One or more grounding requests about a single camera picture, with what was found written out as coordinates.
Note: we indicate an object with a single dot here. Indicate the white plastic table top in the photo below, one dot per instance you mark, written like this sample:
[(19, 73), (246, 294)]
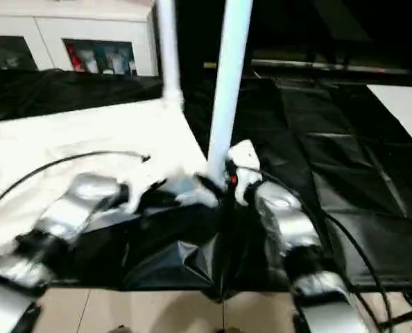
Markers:
[(70, 138)]

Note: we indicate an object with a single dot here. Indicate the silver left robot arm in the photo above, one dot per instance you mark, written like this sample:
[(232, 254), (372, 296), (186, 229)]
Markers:
[(60, 211)]

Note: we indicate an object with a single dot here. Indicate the black work mat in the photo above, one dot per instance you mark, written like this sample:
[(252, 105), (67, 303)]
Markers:
[(313, 173)]

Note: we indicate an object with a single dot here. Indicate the grey left robot foot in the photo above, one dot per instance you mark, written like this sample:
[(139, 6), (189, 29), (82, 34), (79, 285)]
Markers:
[(119, 329)]

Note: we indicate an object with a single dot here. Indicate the black case with gold label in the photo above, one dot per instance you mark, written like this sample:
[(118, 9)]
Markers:
[(199, 34)]

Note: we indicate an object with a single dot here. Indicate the dark metal rod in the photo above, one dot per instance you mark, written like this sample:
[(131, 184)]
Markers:
[(331, 66)]

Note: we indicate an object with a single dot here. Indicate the white flat board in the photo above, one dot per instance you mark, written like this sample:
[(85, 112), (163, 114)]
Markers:
[(403, 111)]

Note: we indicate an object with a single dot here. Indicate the white glass-door cabinet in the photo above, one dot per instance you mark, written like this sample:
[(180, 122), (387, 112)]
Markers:
[(70, 31)]

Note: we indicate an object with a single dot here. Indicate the black metal stand leg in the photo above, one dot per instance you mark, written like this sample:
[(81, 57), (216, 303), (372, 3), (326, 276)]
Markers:
[(403, 317)]

